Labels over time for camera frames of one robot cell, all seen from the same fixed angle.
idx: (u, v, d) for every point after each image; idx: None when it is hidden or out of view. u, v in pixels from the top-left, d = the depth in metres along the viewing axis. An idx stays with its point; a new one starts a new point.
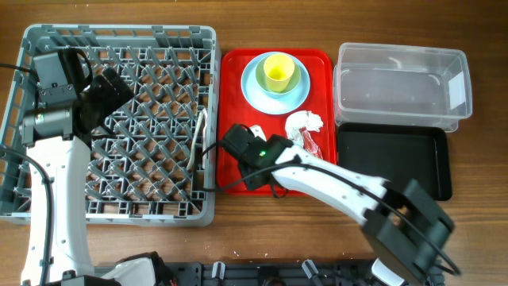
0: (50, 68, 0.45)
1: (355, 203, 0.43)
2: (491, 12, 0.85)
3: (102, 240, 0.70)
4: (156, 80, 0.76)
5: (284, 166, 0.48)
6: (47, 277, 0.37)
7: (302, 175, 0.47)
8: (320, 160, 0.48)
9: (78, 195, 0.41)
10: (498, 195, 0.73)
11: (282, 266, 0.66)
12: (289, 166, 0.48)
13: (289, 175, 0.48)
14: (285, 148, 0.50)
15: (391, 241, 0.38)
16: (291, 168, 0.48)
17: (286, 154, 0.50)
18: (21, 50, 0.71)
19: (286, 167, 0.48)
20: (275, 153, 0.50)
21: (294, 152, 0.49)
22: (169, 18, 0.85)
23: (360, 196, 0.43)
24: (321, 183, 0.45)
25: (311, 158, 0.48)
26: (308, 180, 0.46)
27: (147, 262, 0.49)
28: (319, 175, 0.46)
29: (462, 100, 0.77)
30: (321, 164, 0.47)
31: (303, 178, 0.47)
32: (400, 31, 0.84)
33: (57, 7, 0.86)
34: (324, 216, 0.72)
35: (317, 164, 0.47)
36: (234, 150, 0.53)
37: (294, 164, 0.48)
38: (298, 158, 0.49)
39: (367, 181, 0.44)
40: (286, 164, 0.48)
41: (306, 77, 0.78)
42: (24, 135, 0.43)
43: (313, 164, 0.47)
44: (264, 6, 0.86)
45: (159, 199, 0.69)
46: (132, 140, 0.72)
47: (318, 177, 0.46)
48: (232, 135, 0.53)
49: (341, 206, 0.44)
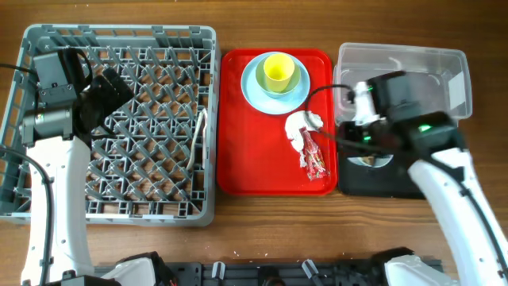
0: (50, 67, 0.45)
1: (486, 270, 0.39)
2: (491, 12, 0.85)
3: (102, 239, 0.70)
4: (156, 80, 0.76)
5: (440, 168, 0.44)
6: (48, 277, 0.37)
7: (456, 201, 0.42)
8: (483, 198, 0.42)
9: (78, 195, 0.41)
10: (498, 195, 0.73)
11: (282, 266, 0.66)
12: (449, 177, 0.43)
13: (439, 183, 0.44)
14: (449, 147, 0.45)
15: None
16: (448, 180, 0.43)
17: (459, 158, 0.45)
18: (21, 50, 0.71)
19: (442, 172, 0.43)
20: (436, 137, 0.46)
21: (463, 163, 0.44)
22: (169, 18, 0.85)
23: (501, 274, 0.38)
24: (468, 223, 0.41)
25: (475, 184, 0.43)
26: (453, 205, 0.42)
27: (147, 263, 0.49)
28: (472, 211, 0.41)
29: (462, 100, 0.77)
30: (481, 201, 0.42)
31: (452, 199, 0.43)
32: (400, 31, 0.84)
33: (57, 7, 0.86)
34: (325, 216, 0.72)
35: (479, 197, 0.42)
36: None
37: (449, 175, 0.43)
38: (463, 174, 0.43)
39: None
40: (447, 171, 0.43)
41: (306, 78, 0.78)
42: (24, 135, 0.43)
43: (474, 195, 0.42)
44: (264, 6, 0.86)
45: (159, 199, 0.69)
46: (132, 140, 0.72)
47: (467, 215, 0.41)
48: None
49: (467, 259, 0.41)
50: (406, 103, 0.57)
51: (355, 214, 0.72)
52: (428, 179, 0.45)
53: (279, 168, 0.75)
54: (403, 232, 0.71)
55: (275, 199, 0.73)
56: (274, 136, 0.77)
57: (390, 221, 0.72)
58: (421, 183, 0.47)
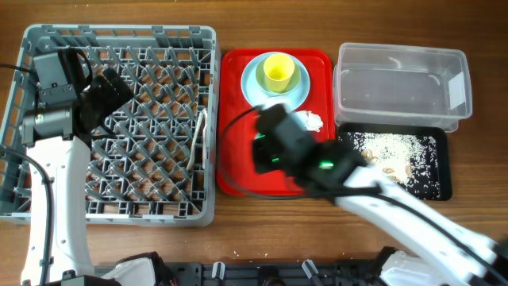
0: (49, 67, 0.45)
1: (453, 264, 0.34)
2: (490, 13, 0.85)
3: (102, 239, 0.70)
4: (156, 80, 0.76)
5: (360, 195, 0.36)
6: (47, 277, 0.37)
7: (386, 211, 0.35)
8: (411, 197, 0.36)
9: (78, 196, 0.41)
10: (498, 195, 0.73)
11: (282, 266, 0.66)
12: (367, 195, 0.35)
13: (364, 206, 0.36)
14: (359, 168, 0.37)
15: None
16: (371, 200, 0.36)
17: (359, 176, 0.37)
18: (21, 50, 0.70)
19: (361, 195, 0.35)
20: (344, 173, 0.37)
21: (373, 175, 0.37)
22: (169, 19, 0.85)
23: (464, 257, 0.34)
24: (414, 232, 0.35)
25: (398, 191, 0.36)
26: (396, 222, 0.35)
27: (148, 262, 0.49)
28: (416, 219, 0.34)
29: (462, 100, 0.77)
30: (413, 203, 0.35)
31: (388, 215, 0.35)
32: (400, 31, 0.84)
33: (57, 7, 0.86)
34: (324, 216, 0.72)
35: (408, 203, 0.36)
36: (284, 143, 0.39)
37: (375, 195, 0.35)
38: (379, 188, 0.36)
39: (471, 239, 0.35)
40: (362, 193, 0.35)
41: (306, 78, 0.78)
42: (24, 135, 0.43)
43: (402, 201, 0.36)
44: (264, 6, 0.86)
45: (159, 199, 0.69)
46: (132, 140, 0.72)
47: (405, 222, 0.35)
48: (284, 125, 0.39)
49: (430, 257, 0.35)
50: (307, 141, 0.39)
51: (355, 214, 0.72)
52: (350, 206, 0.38)
53: None
54: None
55: (275, 199, 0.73)
56: None
57: None
58: (358, 212, 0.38)
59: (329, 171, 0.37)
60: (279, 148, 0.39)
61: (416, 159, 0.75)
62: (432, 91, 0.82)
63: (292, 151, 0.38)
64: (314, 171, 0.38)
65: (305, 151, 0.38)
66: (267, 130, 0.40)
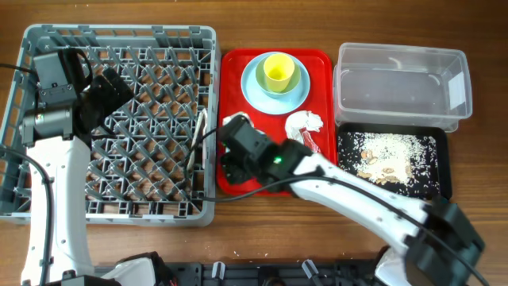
0: (49, 67, 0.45)
1: (390, 226, 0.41)
2: (490, 13, 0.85)
3: (102, 239, 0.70)
4: (156, 80, 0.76)
5: (305, 179, 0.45)
6: (47, 277, 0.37)
7: (328, 190, 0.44)
8: (346, 174, 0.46)
9: (78, 196, 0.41)
10: (498, 195, 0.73)
11: (282, 266, 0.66)
12: (311, 179, 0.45)
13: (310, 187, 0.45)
14: (304, 157, 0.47)
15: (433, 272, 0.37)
16: (314, 182, 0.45)
17: (305, 162, 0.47)
18: (21, 50, 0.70)
19: (307, 179, 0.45)
20: (294, 162, 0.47)
21: (315, 161, 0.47)
22: (169, 19, 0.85)
23: (398, 219, 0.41)
24: (351, 202, 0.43)
25: (336, 171, 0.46)
26: (333, 196, 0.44)
27: (147, 262, 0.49)
28: (348, 191, 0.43)
29: (462, 100, 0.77)
30: (347, 179, 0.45)
31: (329, 192, 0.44)
32: (400, 31, 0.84)
33: (57, 7, 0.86)
34: (324, 216, 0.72)
35: (342, 179, 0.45)
36: (244, 147, 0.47)
37: (317, 178, 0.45)
38: (321, 170, 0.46)
39: (398, 210, 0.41)
40: (307, 176, 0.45)
41: (306, 78, 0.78)
42: (24, 135, 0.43)
43: (339, 179, 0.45)
44: (264, 6, 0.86)
45: (159, 199, 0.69)
46: (132, 140, 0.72)
47: (340, 195, 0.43)
48: (240, 132, 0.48)
49: (371, 225, 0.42)
50: (263, 144, 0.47)
51: None
52: (305, 191, 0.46)
53: None
54: None
55: (275, 199, 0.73)
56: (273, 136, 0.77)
57: None
58: (312, 197, 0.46)
59: (282, 164, 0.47)
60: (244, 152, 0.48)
61: (416, 159, 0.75)
62: (431, 91, 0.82)
63: (252, 153, 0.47)
64: (271, 168, 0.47)
65: (262, 151, 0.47)
66: (228, 137, 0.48)
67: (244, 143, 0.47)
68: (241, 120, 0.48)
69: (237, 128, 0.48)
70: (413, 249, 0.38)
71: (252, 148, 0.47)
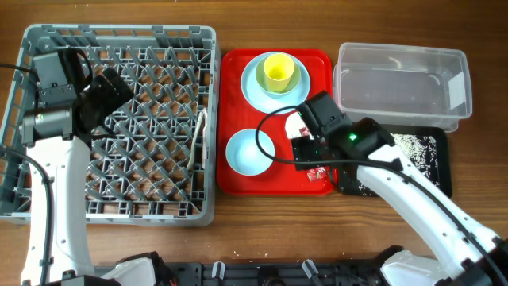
0: (50, 68, 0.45)
1: (452, 244, 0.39)
2: (490, 13, 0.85)
3: (102, 239, 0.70)
4: (156, 80, 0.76)
5: (379, 167, 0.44)
6: (47, 277, 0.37)
7: (403, 189, 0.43)
8: (425, 180, 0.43)
9: (78, 196, 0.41)
10: (498, 195, 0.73)
11: (282, 266, 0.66)
12: (386, 169, 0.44)
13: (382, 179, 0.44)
14: (383, 144, 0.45)
15: None
16: (387, 173, 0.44)
17: (384, 150, 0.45)
18: (21, 50, 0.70)
19: (380, 167, 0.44)
20: (368, 144, 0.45)
21: (395, 154, 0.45)
22: (169, 19, 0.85)
23: (465, 242, 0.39)
24: (421, 208, 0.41)
25: (413, 170, 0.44)
26: (402, 195, 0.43)
27: (147, 262, 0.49)
28: (419, 193, 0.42)
29: (462, 100, 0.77)
30: (425, 184, 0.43)
31: (398, 189, 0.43)
32: (400, 31, 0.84)
33: (57, 7, 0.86)
34: (324, 216, 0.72)
35: (421, 182, 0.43)
36: (318, 119, 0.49)
37: (393, 171, 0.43)
38: (399, 164, 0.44)
39: (475, 226, 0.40)
40: (383, 166, 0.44)
41: (306, 78, 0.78)
42: (24, 135, 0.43)
43: (416, 179, 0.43)
44: (264, 6, 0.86)
45: (159, 199, 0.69)
46: (132, 140, 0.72)
47: (419, 201, 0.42)
48: (319, 103, 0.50)
49: (434, 239, 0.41)
50: (340, 120, 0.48)
51: (355, 214, 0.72)
52: (368, 177, 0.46)
53: (279, 168, 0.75)
54: (403, 232, 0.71)
55: (275, 199, 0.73)
56: (273, 136, 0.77)
57: (390, 221, 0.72)
58: (370, 183, 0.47)
59: (355, 141, 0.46)
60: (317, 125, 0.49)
61: (416, 159, 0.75)
62: (431, 91, 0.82)
63: (325, 125, 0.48)
64: (341, 142, 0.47)
65: (335, 126, 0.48)
66: (302, 108, 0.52)
67: (320, 114, 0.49)
68: (324, 95, 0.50)
69: (316, 99, 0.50)
70: (470, 274, 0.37)
71: (325, 121, 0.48)
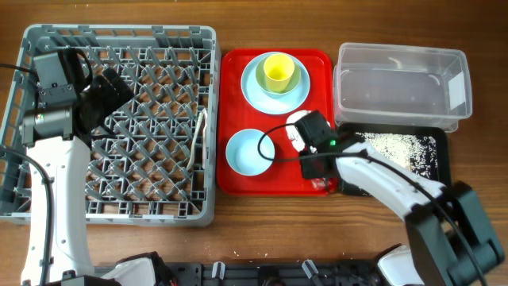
0: (49, 67, 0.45)
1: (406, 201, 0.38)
2: (490, 13, 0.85)
3: (102, 239, 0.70)
4: (156, 80, 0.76)
5: (346, 154, 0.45)
6: (48, 277, 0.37)
7: (364, 166, 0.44)
8: (386, 159, 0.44)
9: (78, 196, 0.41)
10: (498, 195, 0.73)
11: (282, 266, 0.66)
12: (352, 155, 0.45)
13: (350, 164, 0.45)
14: (355, 143, 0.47)
15: (430, 236, 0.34)
16: (354, 158, 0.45)
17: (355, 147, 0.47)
18: (21, 50, 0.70)
19: (347, 155, 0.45)
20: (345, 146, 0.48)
21: (363, 144, 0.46)
22: (169, 19, 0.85)
23: (415, 192, 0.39)
24: (378, 177, 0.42)
25: (377, 154, 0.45)
26: (365, 172, 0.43)
27: (147, 262, 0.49)
28: (380, 168, 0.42)
29: (462, 100, 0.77)
30: (386, 160, 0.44)
31: (362, 169, 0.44)
32: (399, 31, 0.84)
33: (57, 7, 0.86)
34: (325, 216, 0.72)
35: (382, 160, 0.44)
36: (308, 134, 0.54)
37: (357, 155, 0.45)
38: (367, 152, 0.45)
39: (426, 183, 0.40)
40: (351, 153, 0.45)
41: (306, 78, 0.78)
42: (24, 135, 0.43)
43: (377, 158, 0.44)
44: (264, 6, 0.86)
45: (159, 199, 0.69)
46: (132, 140, 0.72)
47: (378, 171, 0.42)
48: (311, 120, 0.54)
49: (394, 203, 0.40)
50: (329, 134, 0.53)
51: (354, 214, 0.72)
52: (346, 170, 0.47)
53: (279, 168, 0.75)
54: (403, 233, 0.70)
55: (275, 199, 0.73)
56: (273, 135, 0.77)
57: (390, 221, 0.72)
58: (344, 172, 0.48)
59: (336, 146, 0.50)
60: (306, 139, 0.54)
61: (416, 159, 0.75)
62: (431, 91, 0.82)
63: (314, 137, 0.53)
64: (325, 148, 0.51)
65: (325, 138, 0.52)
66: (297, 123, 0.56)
67: (310, 129, 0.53)
68: (316, 113, 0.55)
69: (308, 117, 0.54)
70: (418, 214, 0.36)
71: (316, 134, 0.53)
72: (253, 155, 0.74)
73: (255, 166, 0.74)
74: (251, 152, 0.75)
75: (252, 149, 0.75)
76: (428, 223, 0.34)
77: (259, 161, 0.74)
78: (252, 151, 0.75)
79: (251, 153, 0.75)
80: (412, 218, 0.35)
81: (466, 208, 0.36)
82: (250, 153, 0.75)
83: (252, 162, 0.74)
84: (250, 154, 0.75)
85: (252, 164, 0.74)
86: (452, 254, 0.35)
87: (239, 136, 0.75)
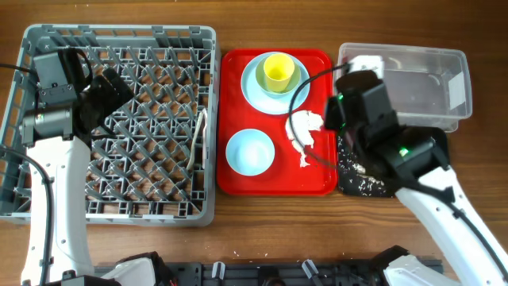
0: (50, 68, 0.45)
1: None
2: (490, 13, 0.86)
3: (102, 239, 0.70)
4: (156, 80, 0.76)
5: (429, 195, 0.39)
6: (47, 277, 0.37)
7: (448, 221, 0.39)
8: (476, 216, 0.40)
9: (78, 196, 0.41)
10: (498, 195, 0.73)
11: (282, 266, 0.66)
12: (436, 199, 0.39)
13: (431, 210, 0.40)
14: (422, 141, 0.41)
15: None
16: (437, 204, 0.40)
17: (437, 174, 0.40)
18: (21, 50, 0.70)
19: (430, 196, 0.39)
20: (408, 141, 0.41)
21: (448, 180, 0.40)
22: (169, 18, 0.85)
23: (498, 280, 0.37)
24: (460, 241, 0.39)
25: (465, 202, 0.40)
26: (448, 229, 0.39)
27: (147, 262, 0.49)
28: (467, 233, 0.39)
29: (461, 100, 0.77)
30: (473, 218, 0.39)
31: (445, 222, 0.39)
32: (400, 31, 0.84)
33: (57, 7, 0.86)
34: (325, 216, 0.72)
35: (471, 216, 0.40)
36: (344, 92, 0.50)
37: (443, 201, 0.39)
38: (452, 195, 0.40)
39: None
40: (433, 195, 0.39)
41: (306, 78, 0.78)
42: (24, 135, 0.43)
43: (467, 214, 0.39)
44: (264, 6, 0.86)
45: (159, 199, 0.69)
46: (132, 140, 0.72)
47: (462, 236, 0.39)
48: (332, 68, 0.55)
49: (470, 274, 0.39)
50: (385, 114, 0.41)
51: (354, 214, 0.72)
52: (417, 202, 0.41)
53: (279, 168, 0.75)
54: (403, 233, 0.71)
55: (275, 199, 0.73)
56: (273, 135, 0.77)
57: (390, 221, 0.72)
58: (413, 208, 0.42)
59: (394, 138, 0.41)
60: (359, 117, 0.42)
61: None
62: (432, 91, 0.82)
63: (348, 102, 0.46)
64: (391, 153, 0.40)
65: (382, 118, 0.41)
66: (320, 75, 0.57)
67: (369, 108, 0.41)
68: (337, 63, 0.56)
69: (372, 85, 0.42)
70: None
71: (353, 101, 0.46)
72: (253, 156, 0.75)
73: (254, 166, 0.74)
74: (252, 153, 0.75)
75: (252, 150, 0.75)
76: None
77: (259, 164, 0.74)
78: (252, 152, 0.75)
79: (251, 154, 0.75)
80: None
81: None
82: (249, 154, 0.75)
83: (252, 163, 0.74)
84: (249, 155, 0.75)
85: (252, 164, 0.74)
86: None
87: (240, 134, 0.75)
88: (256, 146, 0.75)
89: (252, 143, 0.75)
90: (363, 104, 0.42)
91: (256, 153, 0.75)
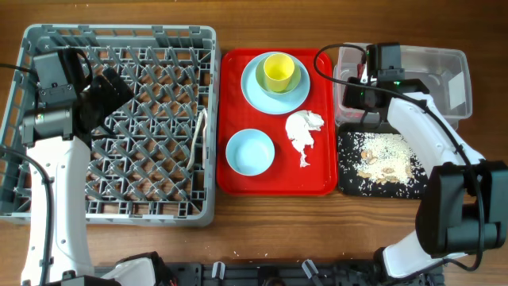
0: (50, 68, 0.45)
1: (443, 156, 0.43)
2: (490, 13, 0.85)
3: (102, 239, 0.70)
4: (156, 80, 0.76)
5: (407, 100, 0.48)
6: (47, 277, 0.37)
7: (417, 115, 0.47)
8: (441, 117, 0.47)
9: (78, 195, 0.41)
10: None
11: (282, 266, 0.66)
12: (412, 102, 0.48)
13: (405, 110, 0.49)
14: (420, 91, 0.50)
15: (446, 191, 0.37)
16: (412, 106, 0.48)
17: (418, 95, 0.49)
18: (21, 50, 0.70)
19: (409, 100, 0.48)
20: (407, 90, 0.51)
21: (425, 97, 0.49)
22: (169, 18, 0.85)
23: (453, 152, 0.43)
24: (425, 127, 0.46)
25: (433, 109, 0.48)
26: (416, 120, 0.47)
27: (147, 262, 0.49)
28: (432, 121, 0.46)
29: (461, 100, 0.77)
30: (439, 115, 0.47)
31: (413, 116, 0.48)
32: (400, 31, 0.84)
33: (57, 7, 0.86)
34: (325, 216, 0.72)
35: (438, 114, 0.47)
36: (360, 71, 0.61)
37: (417, 103, 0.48)
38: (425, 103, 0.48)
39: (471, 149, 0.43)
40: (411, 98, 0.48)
41: (305, 78, 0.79)
42: (24, 135, 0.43)
43: (433, 112, 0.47)
44: (264, 6, 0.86)
45: (159, 199, 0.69)
46: (132, 140, 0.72)
47: (428, 124, 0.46)
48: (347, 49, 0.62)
49: (431, 151, 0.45)
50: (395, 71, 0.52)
51: (354, 214, 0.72)
52: (397, 110, 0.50)
53: (279, 168, 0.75)
54: (403, 232, 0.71)
55: (275, 199, 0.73)
56: (273, 135, 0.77)
57: (390, 221, 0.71)
58: (398, 118, 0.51)
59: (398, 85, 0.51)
60: (375, 69, 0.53)
61: (416, 159, 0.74)
62: (432, 90, 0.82)
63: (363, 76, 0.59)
64: (388, 86, 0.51)
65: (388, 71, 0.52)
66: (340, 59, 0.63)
67: (384, 58, 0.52)
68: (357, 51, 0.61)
69: (390, 44, 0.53)
70: (446, 170, 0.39)
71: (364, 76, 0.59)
72: (253, 153, 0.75)
73: (254, 165, 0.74)
74: (251, 152, 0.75)
75: (252, 149, 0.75)
76: (451, 177, 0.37)
77: (259, 162, 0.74)
78: (252, 151, 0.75)
79: (251, 153, 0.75)
80: (440, 170, 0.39)
81: (498, 183, 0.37)
82: (248, 152, 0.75)
83: (251, 162, 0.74)
84: (249, 153, 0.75)
85: (252, 163, 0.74)
86: (459, 220, 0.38)
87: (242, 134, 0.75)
88: (256, 144, 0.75)
89: (252, 142, 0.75)
90: (379, 56, 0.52)
91: (256, 152, 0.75)
